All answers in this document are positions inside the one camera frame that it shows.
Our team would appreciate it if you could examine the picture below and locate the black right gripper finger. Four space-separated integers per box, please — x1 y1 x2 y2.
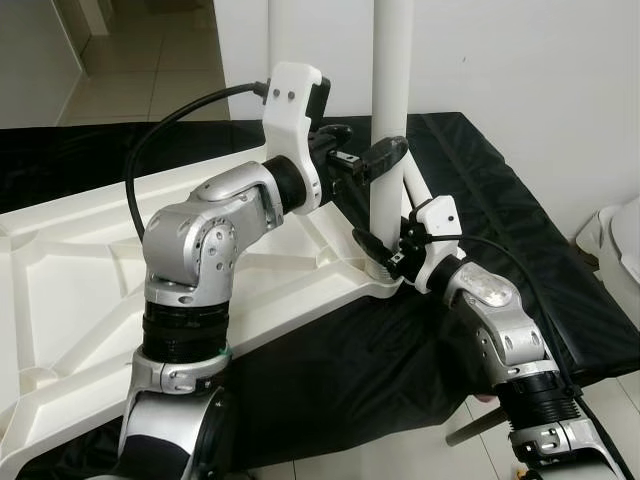
353 228 399 271

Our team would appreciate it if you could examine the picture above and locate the white tapered plastic table leg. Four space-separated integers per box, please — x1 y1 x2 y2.
405 160 434 209
370 0 417 263
402 178 421 226
266 0 293 71

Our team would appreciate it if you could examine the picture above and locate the white plastic children table top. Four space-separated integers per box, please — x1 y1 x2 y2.
0 150 406 446

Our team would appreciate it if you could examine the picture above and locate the black table cloth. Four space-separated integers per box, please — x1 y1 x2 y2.
0 112 640 476

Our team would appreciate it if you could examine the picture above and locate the white plastic chair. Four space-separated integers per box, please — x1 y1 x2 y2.
575 195 640 321

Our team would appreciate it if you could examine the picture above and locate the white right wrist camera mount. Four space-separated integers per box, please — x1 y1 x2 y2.
410 195 463 293

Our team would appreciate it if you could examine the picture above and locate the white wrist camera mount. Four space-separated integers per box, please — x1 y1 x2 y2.
258 62 333 216
410 195 463 293

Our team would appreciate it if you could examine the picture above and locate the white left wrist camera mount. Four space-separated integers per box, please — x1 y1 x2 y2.
258 62 333 216

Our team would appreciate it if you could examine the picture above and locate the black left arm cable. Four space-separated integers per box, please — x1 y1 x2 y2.
125 82 271 241

